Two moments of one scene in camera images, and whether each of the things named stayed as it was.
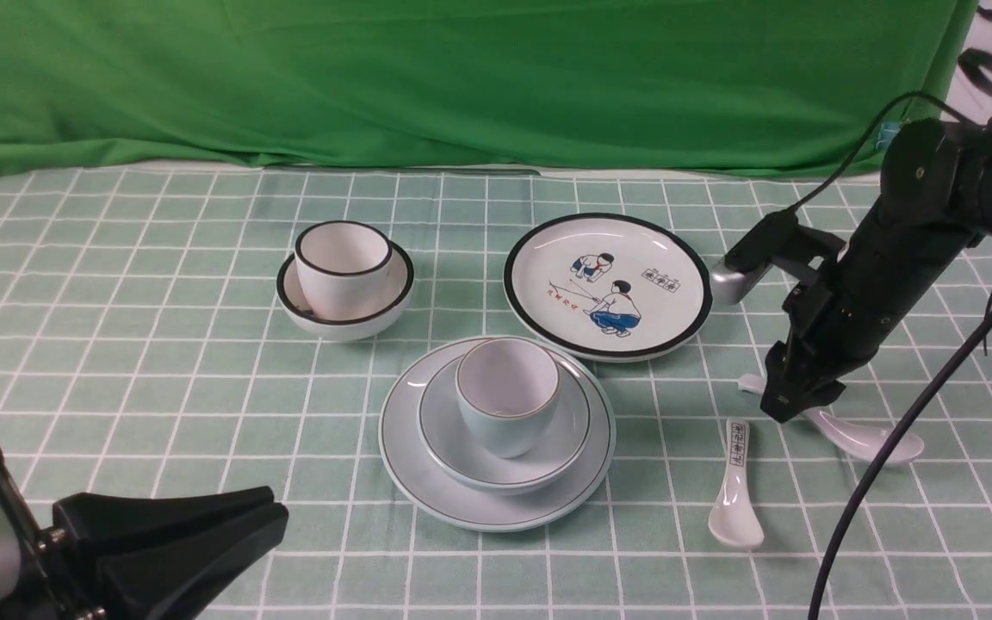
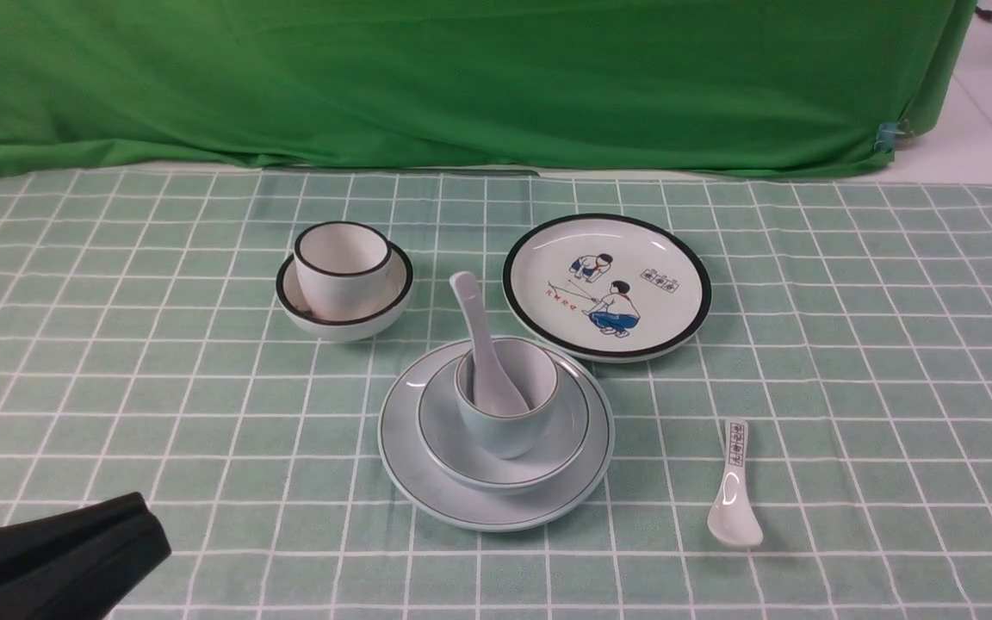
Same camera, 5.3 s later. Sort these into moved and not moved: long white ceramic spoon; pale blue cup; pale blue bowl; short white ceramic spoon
Moved: long white ceramic spoon
Not moved: pale blue cup; short white ceramic spoon; pale blue bowl
